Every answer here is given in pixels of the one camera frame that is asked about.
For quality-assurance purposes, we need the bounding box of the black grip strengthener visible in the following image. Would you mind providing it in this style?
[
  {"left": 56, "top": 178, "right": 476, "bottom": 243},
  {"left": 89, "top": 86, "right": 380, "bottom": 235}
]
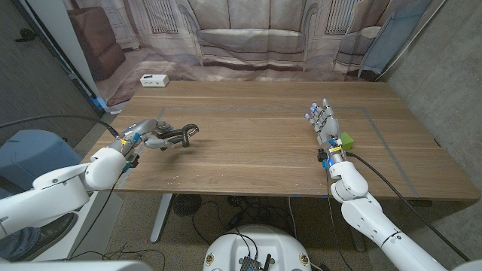
[{"left": 160, "top": 123, "right": 200, "bottom": 151}]

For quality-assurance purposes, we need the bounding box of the printed living room backdrop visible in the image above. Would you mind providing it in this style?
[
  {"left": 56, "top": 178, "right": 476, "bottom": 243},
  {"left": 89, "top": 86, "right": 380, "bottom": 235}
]
[{"left": 62, "top": 0, "right": 449, "bottom": 114}]

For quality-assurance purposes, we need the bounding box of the black power adapter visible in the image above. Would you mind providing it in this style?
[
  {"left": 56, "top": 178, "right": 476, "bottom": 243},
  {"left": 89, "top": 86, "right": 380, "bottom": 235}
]
[{"left": 227, "top": 212, "right": 246, "bottom": 228}]

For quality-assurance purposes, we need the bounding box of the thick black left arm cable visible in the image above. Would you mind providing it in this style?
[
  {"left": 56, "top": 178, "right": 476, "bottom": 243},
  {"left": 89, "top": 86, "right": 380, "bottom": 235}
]
[{"left": 0, "top": 114, "right": 121, "bottom": 139}]

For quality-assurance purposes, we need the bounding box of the white robot chest edge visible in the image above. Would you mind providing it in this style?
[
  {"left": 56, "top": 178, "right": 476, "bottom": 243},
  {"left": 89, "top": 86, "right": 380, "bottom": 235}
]
[{"left": 0, "top": 260, "right": 154, "bottom": 271}]

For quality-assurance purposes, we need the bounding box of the dark brown shoe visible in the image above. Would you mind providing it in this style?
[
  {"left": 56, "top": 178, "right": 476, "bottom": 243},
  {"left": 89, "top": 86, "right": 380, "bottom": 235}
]
[{"left": 14, "top": 212, "right": 78, "bottom": 260}]

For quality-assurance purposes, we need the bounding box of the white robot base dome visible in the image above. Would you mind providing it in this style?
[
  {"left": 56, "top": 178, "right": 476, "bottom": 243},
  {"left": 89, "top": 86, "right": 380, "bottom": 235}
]
[{"left": 203, "top": 224, "right": 313, "bottom": 271}]

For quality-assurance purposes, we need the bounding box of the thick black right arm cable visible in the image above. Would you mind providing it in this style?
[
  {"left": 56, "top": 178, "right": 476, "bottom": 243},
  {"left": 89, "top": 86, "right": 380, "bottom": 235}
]
[{"left": 345, "top": 151, "right": 472, "bottom": 262}]

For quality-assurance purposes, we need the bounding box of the green cube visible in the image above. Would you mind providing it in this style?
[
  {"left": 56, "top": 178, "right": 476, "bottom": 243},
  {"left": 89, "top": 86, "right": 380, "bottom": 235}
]
[{"left": 340, "top": 131, "right": 355, "bottom": 151}]

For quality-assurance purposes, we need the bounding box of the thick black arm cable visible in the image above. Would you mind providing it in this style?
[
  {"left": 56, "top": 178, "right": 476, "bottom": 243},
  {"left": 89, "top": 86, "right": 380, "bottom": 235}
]
[
  {"left": 0, "top": 114, "right": 121, "bottom": 139},
  {"left": 345, "top": 151, "right": 472, "bottom": 262}
]

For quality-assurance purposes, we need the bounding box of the black door handle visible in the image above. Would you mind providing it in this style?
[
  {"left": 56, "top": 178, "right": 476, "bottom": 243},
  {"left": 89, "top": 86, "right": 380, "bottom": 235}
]
[{"left": 14, "top": 28, "right": 38, "bottom": 43}]

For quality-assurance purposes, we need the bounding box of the white table leg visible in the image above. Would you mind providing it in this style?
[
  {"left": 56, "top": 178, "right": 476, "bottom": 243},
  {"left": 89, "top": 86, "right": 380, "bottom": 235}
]
[{"left": 149, "top": 193, "right": 175, "bottom": 244}]

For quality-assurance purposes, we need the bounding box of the grey table leg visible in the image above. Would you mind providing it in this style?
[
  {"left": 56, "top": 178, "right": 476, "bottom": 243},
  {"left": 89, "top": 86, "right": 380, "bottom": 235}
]
[{"left": 348, "top": 224, "right": 367, "bottom": 252}]

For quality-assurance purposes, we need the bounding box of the blue-grey bin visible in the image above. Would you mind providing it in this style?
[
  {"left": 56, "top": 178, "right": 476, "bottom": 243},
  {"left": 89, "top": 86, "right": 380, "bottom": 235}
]
[{"left": 0, "top": 129, "right": 83, "bottom": 189}]

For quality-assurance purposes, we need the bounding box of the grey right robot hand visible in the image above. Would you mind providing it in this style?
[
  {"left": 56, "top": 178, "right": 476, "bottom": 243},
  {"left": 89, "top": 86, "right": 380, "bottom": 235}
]
[{"left": 304, "top": 97, "right": 343, "bottom": 152}]

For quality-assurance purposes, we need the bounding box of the person's leg in jeans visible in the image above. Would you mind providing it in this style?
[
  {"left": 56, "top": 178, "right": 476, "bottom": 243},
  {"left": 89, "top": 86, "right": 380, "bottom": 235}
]
[{"left": 0, "top": 225, "right": 41, "bottom": 261}]

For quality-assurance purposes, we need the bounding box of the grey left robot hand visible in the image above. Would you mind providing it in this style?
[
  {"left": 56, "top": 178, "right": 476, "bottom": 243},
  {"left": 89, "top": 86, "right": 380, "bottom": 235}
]
[{"left": 117, "top": 117, "right": 177, "bottom": 151}]

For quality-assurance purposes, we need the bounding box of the black round fan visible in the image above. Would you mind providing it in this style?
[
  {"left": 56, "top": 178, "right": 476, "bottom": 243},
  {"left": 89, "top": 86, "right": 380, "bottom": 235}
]
[{"left": 172, "top": 193, "right": 203, "bottom": 218}]

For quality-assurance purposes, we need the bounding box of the white box with ports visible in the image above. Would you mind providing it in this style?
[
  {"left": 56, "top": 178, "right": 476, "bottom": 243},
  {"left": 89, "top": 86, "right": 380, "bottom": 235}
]
[{"left": 139, "top": 74, "right": 169, "bottom": 88}]

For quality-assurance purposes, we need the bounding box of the black computer module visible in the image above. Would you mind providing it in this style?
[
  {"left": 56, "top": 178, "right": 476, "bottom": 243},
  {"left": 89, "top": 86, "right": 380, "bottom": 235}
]
[{"left": 239, "top": 254, "right": 273, "bottom": 271}]

